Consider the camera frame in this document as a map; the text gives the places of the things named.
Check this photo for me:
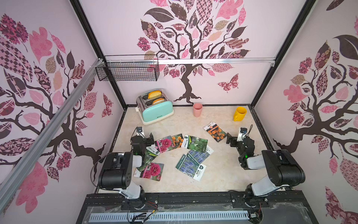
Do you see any hollyhock seed packet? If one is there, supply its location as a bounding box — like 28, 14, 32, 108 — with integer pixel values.
155, 136, 175, 153
134, 163, 164, 182

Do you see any pink cup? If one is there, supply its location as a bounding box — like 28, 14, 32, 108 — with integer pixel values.
193, 103, 203, 117

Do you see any aluminium rail left wall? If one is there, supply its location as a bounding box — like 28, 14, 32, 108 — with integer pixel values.
1, 58, 104, 212

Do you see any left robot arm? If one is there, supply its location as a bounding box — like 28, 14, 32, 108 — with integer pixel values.
94, 134, 154, 204

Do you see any aluminium rail wall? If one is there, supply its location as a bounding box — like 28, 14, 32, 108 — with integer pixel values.
107, 57, 276, 65
1, 58, 104, 212

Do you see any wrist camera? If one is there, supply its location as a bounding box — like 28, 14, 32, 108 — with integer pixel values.
135, 127, 145, 138
237, 127, 248, 142

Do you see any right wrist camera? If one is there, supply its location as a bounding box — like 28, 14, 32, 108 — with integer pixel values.
237, 127, 248, 142

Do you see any white slotted cable duct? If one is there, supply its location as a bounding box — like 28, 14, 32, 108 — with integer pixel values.
88, 211, 249, 224

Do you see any green gourd seed packet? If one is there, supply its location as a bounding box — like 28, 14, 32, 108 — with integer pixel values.
181, 135, 208, 153

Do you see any toast slice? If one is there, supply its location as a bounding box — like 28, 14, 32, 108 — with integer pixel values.
152, 98, 166, 105
148, 90, 162, 99

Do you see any aluminium rail back wall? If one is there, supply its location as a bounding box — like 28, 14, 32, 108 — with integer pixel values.
107, 57, 276, 65

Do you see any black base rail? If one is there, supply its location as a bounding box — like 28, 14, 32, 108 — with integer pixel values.
77, 190, 318, 224

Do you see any lavender seed packet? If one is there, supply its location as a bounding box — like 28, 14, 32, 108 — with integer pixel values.
176, 155, 207, 181
187, 145, 214, 164

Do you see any mint green toaster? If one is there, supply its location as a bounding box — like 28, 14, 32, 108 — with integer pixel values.
135, 89, 174, 125

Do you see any black wire basket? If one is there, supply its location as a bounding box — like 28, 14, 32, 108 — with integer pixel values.
96, 53, 159, 82

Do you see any toast slice front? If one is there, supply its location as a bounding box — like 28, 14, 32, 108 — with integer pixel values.
152, 98, 166, 105

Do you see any toast slice rear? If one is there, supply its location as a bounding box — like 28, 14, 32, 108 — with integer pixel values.
148, 90, 162, 99

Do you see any marigold seed packet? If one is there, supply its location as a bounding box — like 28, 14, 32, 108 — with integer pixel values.
172, 134, 184, 149
203, 121, 227, 142

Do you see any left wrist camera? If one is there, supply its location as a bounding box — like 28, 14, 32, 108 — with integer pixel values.
135, 127, 145, 138

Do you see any yellow mug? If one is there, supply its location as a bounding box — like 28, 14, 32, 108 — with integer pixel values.
233, 106, 247, 121

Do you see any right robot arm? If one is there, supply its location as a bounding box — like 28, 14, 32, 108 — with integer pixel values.
226, 133, 305, 201

